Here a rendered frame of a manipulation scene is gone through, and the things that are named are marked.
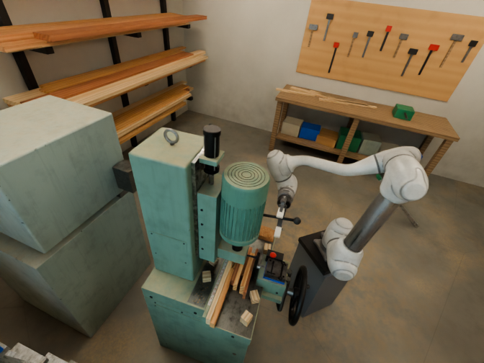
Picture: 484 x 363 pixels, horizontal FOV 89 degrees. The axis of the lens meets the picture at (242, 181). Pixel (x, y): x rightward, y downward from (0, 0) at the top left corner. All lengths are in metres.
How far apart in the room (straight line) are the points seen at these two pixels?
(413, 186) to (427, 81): 3.02
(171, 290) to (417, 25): 3.75
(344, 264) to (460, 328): 1.56
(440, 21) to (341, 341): 3.48
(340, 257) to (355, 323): 0.99
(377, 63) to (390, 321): 3.00
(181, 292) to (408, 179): 1.13
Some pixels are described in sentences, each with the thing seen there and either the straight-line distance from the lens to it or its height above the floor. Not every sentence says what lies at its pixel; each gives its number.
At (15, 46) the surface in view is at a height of 1.54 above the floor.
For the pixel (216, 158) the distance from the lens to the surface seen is 0.86.
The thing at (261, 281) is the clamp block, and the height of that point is 0.94.
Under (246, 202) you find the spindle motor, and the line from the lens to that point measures 0.85.
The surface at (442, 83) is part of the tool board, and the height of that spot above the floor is 1.24.
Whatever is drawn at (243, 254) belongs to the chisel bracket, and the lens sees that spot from 1.18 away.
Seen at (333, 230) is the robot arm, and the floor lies 0.86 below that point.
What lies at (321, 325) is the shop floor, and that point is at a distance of 2.29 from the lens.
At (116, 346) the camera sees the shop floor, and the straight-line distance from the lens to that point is 2.20.
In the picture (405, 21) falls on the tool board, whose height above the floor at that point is 1.82.
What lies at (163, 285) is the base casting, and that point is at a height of 0.80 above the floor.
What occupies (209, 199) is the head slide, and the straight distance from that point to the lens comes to 0.92.
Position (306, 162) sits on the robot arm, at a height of 1.30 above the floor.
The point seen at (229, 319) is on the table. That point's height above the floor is 0.90.
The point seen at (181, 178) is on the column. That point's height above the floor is 1.47.
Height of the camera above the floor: 2.00
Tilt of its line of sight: 39 degrees down
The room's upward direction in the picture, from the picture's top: 7 degrees clockwise
